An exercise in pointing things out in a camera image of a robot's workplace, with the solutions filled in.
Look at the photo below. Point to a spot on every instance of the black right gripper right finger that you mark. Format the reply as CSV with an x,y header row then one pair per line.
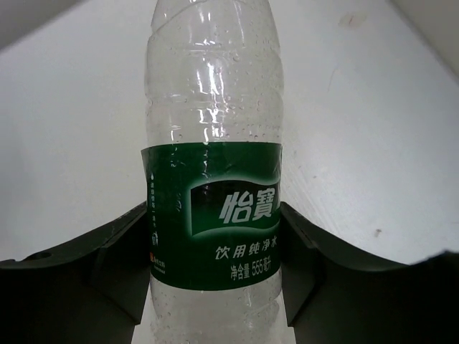
x,y
335,292

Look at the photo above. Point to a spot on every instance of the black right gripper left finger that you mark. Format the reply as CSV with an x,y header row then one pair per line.
x,y
91,289

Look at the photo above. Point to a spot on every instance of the clear bottle green label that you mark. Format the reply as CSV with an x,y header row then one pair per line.
x,y
214,85

